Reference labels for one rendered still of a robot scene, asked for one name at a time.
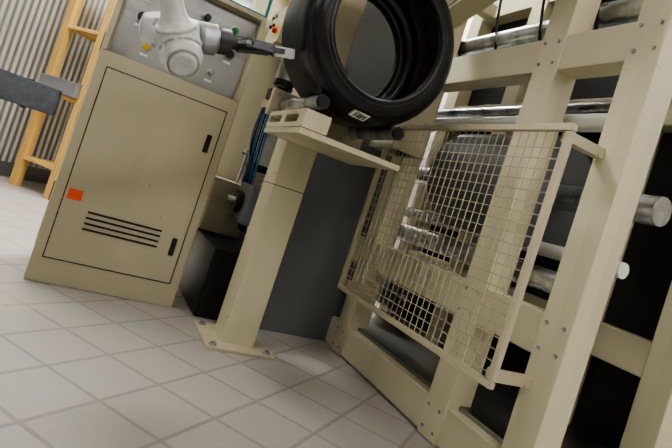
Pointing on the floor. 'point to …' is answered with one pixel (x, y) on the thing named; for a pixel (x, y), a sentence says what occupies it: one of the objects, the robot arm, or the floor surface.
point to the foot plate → (230, 343)
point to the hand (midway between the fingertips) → (283, 52)
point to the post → (277, 208)
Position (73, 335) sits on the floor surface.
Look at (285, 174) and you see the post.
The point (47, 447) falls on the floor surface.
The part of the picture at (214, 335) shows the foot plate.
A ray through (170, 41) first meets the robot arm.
